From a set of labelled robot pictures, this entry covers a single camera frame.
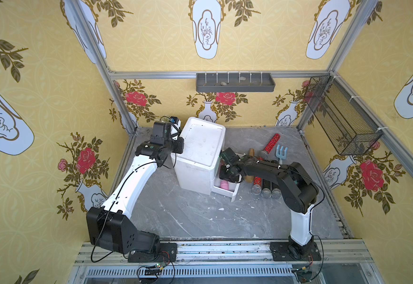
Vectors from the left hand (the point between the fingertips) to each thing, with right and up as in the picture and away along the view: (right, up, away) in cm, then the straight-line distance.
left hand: (180, 142), depth 82 cm
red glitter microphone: (+51, -1, +26) cm, 58 cm away
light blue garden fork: (+57, -8, +24) cm, 62 cm away
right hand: (+18, -20, +13) cm, 30 cm away
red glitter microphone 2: (+37, -24, +8) cm, 45 cm away
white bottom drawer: (+25, -23, +6) cm, 34 cm away
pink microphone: (+21, -22, +8) cm, 31 cm away
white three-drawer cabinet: (+8, -12, -8) cm, 16 cm away
